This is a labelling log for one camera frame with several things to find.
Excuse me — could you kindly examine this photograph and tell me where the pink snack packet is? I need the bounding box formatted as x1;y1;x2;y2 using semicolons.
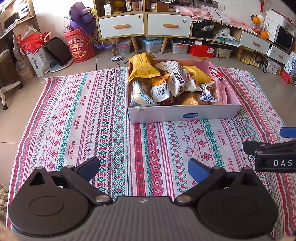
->
209;76;228;105

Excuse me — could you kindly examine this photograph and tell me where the small white carton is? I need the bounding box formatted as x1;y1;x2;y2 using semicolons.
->
266;59;281;75

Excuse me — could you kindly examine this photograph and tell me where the pink cloth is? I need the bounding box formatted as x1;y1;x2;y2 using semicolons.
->
173;5;251;32

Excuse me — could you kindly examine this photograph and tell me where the large yellow snack packet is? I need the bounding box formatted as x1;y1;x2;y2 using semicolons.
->
128;53;161;82

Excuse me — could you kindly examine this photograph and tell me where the small blue-white snack packet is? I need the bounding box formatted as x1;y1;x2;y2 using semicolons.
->
200;83;218;102

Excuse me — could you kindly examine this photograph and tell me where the white office chair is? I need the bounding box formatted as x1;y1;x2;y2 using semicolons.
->
0;49;23;110

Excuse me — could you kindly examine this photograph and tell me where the white crinkled snack packet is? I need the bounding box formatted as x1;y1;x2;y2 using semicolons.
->
168;69;189;97

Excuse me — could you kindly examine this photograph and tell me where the white shopping bag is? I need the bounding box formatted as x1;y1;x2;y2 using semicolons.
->
26;47;55;77

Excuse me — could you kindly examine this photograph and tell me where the white foam box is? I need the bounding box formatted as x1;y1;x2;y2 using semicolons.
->
265;10;292;29

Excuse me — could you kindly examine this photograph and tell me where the orange snack packet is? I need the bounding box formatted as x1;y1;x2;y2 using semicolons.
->
181;94;199;105

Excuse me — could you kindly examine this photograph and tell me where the patterned woven mat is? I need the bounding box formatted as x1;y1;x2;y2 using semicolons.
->
7;67;296;239

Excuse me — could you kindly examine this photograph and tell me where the white and blue snack packet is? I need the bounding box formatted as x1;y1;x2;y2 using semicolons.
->
131;80;158;107

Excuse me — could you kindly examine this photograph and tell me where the white black-print snack packet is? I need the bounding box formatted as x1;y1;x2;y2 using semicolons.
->
151;73;172;102

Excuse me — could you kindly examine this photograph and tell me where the microwave oven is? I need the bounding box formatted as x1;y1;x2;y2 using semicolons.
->
262;17;296;52

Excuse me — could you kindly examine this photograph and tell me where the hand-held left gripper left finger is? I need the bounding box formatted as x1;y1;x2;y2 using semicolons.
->
28;156;114;206

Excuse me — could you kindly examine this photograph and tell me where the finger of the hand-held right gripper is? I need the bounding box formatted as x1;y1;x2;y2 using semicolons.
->
243;140;296;155
280;127;296;138

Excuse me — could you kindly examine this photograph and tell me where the black-lid storage box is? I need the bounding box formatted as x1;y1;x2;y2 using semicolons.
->
172;38;194;54

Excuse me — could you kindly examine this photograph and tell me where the yellow ridged object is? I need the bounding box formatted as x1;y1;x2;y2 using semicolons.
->
241;54;259;67

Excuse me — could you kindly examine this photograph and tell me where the brown cardboard box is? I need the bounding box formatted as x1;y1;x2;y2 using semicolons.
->
150;2;169;12

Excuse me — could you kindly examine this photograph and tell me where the stack of books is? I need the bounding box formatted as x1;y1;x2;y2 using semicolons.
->
17;54;36;78

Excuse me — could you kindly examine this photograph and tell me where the red round bucket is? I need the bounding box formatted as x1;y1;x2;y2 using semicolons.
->
64;29;96;63

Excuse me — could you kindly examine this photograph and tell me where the clear plastic bag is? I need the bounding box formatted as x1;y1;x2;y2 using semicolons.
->
23;25;37;37

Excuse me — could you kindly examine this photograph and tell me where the pile of papers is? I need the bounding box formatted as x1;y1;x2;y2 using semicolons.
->
213;27;242;47

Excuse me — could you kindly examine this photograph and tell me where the clear storage box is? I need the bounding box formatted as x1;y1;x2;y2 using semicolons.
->
116;38;132;55

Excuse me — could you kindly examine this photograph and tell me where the white text-printed snack packet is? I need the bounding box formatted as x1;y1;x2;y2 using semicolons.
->
155;61;183;73

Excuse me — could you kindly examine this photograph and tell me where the white flat pad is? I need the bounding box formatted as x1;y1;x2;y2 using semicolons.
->
50;61;72;73

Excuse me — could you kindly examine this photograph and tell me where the black basket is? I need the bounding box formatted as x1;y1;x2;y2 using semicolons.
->
193;21;214;39

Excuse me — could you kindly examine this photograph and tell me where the pink cardboard box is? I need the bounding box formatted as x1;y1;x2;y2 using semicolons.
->
126;59;242;124

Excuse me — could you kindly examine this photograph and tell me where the small red box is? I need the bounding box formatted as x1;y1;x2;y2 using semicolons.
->
280;70;294;84

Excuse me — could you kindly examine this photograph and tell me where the white picture-print snack packet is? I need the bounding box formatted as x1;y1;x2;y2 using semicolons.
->
185;72;203;92

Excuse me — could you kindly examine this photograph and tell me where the wooden desk shelf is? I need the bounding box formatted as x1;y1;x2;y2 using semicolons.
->
0;0;35;40

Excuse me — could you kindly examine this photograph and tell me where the low wooden cabinet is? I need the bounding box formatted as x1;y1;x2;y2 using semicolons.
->
192;20;292;65

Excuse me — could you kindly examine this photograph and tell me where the wooden shelf cabinet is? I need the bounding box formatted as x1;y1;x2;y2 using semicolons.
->
93;0;193;55

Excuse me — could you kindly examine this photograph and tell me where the black ribbed case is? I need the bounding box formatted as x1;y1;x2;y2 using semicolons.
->
42;37;72;67

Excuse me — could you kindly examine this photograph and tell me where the yellow toy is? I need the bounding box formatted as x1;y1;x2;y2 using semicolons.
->
113;0;125;14

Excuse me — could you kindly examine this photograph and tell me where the blue and white carton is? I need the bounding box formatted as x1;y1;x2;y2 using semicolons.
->
283;52;296;77

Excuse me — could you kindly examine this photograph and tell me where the red flat box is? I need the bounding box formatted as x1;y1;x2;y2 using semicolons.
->
190;44;215;58

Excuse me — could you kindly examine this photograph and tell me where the white cabinet drawer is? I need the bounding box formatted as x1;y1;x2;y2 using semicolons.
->
147;13;192;37
98;14;145;39

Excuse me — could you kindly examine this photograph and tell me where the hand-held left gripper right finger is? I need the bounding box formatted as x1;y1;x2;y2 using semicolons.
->
174;158;264;205

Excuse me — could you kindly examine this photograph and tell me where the blue-lid storage box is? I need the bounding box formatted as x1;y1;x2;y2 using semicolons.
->
139;37;163;54

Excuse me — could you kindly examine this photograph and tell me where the red plastic bag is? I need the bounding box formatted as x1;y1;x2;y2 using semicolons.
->
20;32;50;53

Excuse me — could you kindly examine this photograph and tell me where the red snack packet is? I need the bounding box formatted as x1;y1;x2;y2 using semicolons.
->
208;66;224;80

